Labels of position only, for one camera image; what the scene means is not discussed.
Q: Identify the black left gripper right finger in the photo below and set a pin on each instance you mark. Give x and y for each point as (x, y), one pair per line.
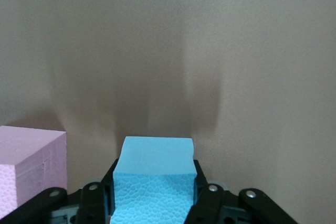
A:
(210, 203)

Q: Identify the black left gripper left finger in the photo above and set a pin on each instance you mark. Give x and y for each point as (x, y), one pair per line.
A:
(89, 203)

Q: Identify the light blue foam block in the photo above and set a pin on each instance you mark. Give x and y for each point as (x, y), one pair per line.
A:
(155, 171)

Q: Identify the pink foam block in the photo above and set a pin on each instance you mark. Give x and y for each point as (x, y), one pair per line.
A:
(31, 161)

